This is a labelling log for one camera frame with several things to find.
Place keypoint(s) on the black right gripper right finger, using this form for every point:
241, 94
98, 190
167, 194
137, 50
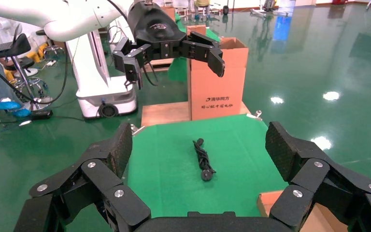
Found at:
304, 169

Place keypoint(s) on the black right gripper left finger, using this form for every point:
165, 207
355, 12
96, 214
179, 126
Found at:
86, 192

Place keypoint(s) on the glossy black left gripper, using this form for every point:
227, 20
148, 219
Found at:
155, 28

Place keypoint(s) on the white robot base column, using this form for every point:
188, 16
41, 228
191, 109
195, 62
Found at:
92, 80

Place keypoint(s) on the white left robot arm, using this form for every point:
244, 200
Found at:
60, 16

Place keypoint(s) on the small plain cardboard box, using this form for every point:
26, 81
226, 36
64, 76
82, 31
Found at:
169, 12

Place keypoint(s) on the flat open cardboard mailer box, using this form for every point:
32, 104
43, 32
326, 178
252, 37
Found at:
267, 201

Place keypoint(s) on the brown cardboard sheet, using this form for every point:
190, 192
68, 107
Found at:
163, 113
217, 86

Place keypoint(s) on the distant standing person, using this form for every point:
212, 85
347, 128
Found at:
202, 6

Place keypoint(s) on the silver metal binder clip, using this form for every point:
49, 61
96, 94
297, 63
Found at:
256, 114
137, 129

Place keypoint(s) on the black power adapter brick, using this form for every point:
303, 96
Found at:
41, 114

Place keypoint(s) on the green table cloth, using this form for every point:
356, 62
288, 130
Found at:
172, 166

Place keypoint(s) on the blue shoe cover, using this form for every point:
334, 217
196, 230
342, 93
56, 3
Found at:
22, 113
8, 105

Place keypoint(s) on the chrome stool with dark seat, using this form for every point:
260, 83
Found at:
49, 44

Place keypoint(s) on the yellow floor object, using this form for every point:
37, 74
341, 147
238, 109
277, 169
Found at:
38, 52

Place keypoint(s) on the black round swivel stool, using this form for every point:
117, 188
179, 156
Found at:
20, 63

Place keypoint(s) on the black stool with chrome pole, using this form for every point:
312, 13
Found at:
20, 46

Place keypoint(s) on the dark grey laptop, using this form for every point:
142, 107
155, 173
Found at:
1, 47

